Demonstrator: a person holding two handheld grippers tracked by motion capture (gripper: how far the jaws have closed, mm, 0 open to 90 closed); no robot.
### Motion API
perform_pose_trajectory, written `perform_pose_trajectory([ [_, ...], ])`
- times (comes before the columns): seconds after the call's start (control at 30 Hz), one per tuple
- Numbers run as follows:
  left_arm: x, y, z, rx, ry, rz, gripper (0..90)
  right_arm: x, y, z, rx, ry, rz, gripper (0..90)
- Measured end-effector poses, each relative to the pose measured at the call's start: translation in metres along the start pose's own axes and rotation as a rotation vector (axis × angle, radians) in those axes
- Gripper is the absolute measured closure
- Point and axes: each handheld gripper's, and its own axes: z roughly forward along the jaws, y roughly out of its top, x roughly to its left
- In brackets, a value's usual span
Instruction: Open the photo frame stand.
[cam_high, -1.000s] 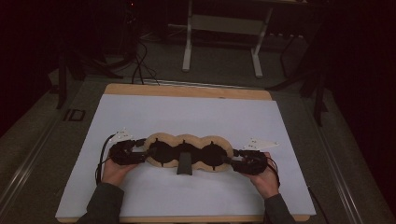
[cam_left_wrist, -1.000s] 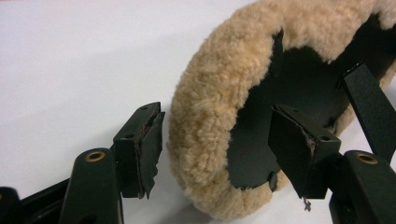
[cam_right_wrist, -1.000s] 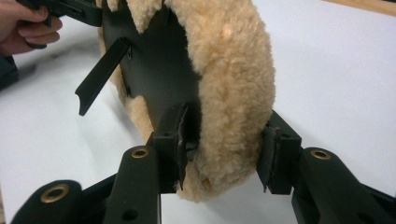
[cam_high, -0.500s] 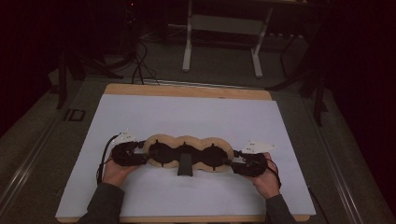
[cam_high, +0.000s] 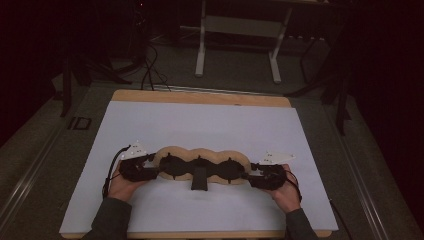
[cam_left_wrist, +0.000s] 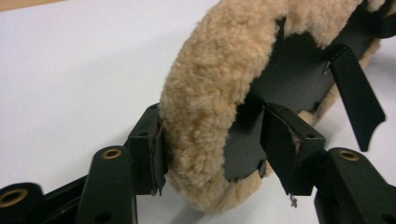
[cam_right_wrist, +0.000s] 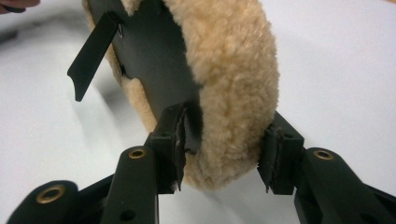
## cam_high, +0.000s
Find metal floor rail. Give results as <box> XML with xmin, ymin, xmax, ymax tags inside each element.
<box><xmin>335</xmin><ymin>132</ymin><xmax>392</xmax><ymax>240</ymax></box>
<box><xmin>0</xmin><ymin>125</ymin><xmax>65</xmax><ymax>228</ymax></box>

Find white table mat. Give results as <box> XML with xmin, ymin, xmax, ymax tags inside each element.
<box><xmin>59</xmin><ymin>100</ymin><xmax>340</xmax><ymax>235</ymax></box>

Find black stand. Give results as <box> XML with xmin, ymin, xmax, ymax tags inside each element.
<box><xmin>285</xmin><ymin>33</ymin><xmax>353</xmax><ymax>136</ymax></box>
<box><xmin>59</xmin><ymin>52</ymin><xmax>133</xmax><ymax>118</ymax></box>

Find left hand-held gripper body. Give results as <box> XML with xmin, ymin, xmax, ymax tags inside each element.
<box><xmin>118</xmin><ymin>141</ymin><xmax>160</xmax><ymax>183</ymax></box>

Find person's left hand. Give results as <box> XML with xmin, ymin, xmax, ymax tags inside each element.
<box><xmin>106</xmin><ymin>165</ymin><xmax>148</xmax><ymax>204</ymax></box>

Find person's right hand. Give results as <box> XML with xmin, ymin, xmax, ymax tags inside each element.
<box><xmin>262</xmin><ymin>163</ymin><xmax>303</xmax><ymax>215</ymax></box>

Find tan folding case black lining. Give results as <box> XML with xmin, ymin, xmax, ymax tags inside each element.
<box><xmin>151</xmin><ymin>145</ymin><xmax>253</xmax><ymax>192</ymax></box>

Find white metal desk frame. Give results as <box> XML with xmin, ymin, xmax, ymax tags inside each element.
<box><xmin>194</xmin><ymin>0</ymin><xmax>293</xmax><ymax>85</ymax></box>

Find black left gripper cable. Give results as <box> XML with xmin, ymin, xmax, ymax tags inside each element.
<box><xmin>101</xmin><ymin>144</ymin><xmax>132</xmax><ymax>201</ymax></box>

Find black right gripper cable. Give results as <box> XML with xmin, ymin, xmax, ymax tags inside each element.
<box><xmin>283</xmin><ymin>169</ymin><xmax>352</xmax><ymax>240</ymax></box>

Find black floor cables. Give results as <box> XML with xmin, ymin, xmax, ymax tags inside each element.
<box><xmin>139</xmin><ymin>42</ymin><xmax>173</xmax><ymax>93</ymax></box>

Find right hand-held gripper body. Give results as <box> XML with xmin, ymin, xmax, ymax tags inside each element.
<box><xmin>253</xmin><ymin>150</ymin><xmax>297</xmax><ymax>192</ymax></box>

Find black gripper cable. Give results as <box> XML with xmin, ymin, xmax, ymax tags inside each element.
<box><xmin>283</xmin><ymin>169</ymin><xmax>352</xmax><ymax>240</ymax></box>
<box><xmin>101</xmin><ymin>144</ymin><xmax>132</xmax><ymax>201</ymax></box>

